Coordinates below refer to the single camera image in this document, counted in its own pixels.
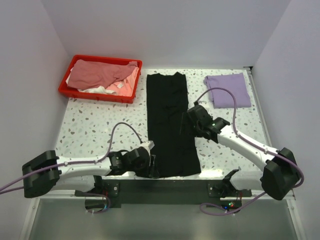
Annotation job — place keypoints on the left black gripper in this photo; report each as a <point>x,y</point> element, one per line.
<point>151,171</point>

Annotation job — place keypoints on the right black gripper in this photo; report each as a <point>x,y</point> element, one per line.
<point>186,120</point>

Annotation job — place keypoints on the black t shirt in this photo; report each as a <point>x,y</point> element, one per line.
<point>166,101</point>

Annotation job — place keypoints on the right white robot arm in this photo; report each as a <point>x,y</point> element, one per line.
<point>277,174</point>

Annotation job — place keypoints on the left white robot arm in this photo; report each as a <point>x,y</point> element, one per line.
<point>49,172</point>

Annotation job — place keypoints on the folded lavender t shirt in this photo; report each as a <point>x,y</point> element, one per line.
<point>235,83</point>

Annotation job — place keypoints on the light pink t shirt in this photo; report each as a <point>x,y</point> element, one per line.
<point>124,87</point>

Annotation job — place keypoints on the dusty pink t shirt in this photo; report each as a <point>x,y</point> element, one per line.
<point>119,72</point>

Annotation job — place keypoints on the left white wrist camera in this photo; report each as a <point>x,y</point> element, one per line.
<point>148,145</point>

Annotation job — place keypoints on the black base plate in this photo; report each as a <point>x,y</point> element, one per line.
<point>161,192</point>

